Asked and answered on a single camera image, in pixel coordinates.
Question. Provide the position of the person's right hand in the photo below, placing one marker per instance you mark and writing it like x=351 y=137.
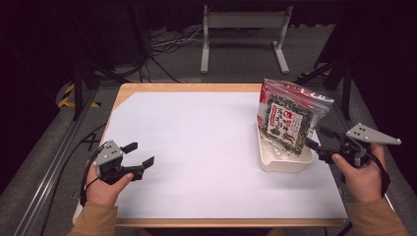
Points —
x=360 y=183

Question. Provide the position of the grey metal stand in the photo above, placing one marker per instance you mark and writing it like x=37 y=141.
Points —
x=244 y=21

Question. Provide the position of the yellow black hazard tape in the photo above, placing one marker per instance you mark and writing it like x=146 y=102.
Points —
x=67 y=96

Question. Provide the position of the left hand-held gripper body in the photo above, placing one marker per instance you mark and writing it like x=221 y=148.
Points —
x=109 y=157

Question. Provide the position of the person's left hand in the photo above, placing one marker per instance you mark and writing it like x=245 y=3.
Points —
x=103 y=191

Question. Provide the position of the white table sheet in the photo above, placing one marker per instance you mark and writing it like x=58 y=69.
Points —
x=196 y=131

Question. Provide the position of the black metal stand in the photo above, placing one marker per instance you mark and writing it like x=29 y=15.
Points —
x=78 y=85
x=344 y=85

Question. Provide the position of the cream plastic divided bin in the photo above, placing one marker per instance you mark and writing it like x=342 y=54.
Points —
x=282 y=162

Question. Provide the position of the clear seaweed packet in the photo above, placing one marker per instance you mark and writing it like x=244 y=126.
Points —
x=288 y=118

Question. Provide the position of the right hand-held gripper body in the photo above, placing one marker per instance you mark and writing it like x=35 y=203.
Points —
x=360 y=136

